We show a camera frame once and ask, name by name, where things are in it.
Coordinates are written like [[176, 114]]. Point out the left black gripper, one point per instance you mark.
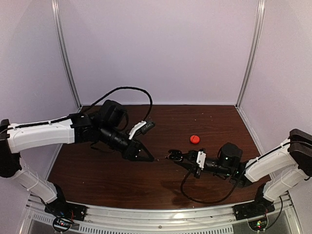
[[131, 151]]

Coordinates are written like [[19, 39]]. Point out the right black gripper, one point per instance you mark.
[[187, 166]]

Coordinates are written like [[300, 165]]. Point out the black earbud charging case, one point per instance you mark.
[[175, 155]]

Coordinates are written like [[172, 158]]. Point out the red earbud charging case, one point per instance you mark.
[[194, 139]]

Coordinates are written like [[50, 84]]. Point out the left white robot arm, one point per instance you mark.
[[15, 138]]

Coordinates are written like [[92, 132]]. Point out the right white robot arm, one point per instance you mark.
[[293, 156]]

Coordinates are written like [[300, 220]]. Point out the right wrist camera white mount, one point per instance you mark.
[[201, 157]]

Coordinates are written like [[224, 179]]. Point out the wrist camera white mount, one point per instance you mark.
[[141, 128], [201, 157]]

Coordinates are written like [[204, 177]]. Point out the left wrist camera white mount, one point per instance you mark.
[[141, 128]]

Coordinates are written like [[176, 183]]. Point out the aluminium front rail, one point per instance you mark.
[[208, 220]]

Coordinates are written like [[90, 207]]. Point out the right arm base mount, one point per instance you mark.
[[257, 211]]

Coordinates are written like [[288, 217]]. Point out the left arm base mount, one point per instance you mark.
[[65, 213]]

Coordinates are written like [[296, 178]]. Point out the left aluminium frame post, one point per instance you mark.
[[63, 52]]

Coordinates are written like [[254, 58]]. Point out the aluminium frame post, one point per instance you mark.
[[63, 52], [259, 20]]

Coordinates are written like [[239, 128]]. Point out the right aluminium frame post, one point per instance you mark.
[[259, 20]]

